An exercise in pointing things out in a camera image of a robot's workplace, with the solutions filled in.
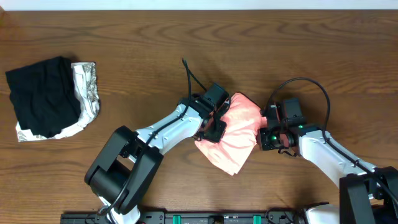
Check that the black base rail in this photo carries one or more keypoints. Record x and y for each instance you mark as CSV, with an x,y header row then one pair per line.
x,y
271,216

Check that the pink printed t-shirt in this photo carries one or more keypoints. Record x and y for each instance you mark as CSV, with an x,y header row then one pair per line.
x,y
243,121

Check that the white patterned folded garment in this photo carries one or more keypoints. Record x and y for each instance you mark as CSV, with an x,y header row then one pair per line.
x,y
86,92

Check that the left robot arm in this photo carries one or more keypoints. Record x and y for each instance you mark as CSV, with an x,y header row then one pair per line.
x,y
125,167

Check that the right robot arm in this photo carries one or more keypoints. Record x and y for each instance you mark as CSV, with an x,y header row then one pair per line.
x,y
368,194

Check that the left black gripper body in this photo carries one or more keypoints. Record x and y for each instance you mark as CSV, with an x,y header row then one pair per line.
x,y
214,132

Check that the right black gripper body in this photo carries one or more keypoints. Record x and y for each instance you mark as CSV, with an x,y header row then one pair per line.
x,y
273,139

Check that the folded black garment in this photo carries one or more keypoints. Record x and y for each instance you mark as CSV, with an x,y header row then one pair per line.
x,y
43,96

